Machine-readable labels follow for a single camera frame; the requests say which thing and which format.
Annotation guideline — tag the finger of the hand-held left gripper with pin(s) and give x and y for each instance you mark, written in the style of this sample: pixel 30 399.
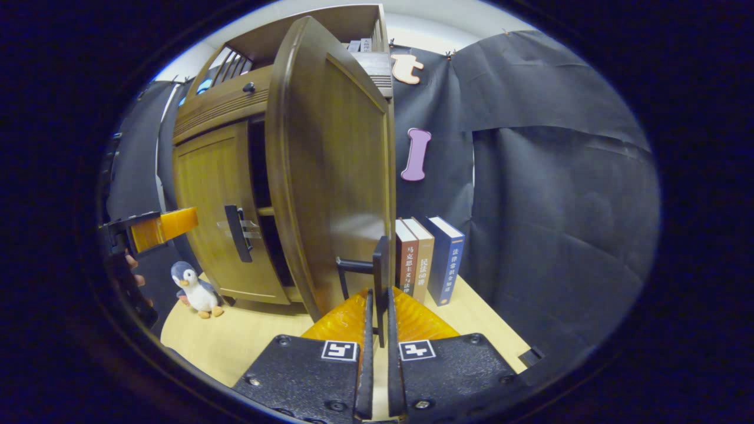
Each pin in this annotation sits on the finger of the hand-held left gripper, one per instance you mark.
pixel 168 227

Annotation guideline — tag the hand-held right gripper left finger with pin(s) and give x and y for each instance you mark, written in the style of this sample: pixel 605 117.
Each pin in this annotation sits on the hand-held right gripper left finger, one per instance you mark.
pixel 368 359

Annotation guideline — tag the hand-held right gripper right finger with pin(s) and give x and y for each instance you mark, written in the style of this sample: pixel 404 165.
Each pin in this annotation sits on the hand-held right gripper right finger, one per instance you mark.
pixel 393 359

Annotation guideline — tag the wooden cabinet door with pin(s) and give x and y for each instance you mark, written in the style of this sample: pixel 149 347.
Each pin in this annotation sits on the wooden cabinet door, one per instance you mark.
pixel 206 194
pixel 330 165

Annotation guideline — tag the wooden double-door shoe cabinet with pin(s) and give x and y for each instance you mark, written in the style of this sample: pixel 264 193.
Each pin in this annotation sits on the wooden double-door shoe cabinet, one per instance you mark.
pixel 224 106

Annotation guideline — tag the plush penguin toy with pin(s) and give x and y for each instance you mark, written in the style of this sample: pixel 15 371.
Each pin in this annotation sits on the plush penguin toy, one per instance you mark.
pixel 197 292

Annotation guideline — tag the tan hardcover book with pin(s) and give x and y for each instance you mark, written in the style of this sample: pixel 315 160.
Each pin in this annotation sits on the tan hardcover book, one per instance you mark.
pixel 423 262

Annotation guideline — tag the brown hardcover book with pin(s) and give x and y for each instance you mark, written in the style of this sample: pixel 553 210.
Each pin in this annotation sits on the brown hardcover book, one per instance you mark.
pixel 405 256

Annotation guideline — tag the blue hardcover book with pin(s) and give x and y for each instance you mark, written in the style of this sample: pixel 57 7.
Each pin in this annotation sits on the blue hardcover book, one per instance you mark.
pixel 447 262

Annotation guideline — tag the small black block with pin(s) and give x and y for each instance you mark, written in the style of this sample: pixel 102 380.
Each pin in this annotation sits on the small black block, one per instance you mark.
pixel 531 356

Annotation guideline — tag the black round drawer knob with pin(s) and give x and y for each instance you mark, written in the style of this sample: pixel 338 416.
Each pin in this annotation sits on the black round drawer knob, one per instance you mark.
pixel 249 88

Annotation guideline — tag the light grey book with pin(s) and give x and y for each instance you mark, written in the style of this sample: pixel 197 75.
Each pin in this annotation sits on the light grey book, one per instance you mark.
pixel 353 45

